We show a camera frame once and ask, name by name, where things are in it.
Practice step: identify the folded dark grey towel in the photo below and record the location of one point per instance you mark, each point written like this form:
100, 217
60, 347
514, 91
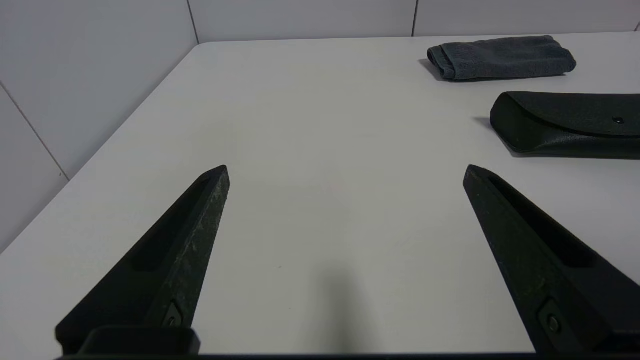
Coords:
505, 57

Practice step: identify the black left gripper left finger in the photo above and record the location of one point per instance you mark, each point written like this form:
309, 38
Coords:
165, 270

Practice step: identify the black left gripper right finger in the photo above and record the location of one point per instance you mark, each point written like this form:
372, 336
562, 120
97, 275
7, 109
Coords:
545, 270

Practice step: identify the black leather pouch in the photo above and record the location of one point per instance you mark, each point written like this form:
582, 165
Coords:
570, 125

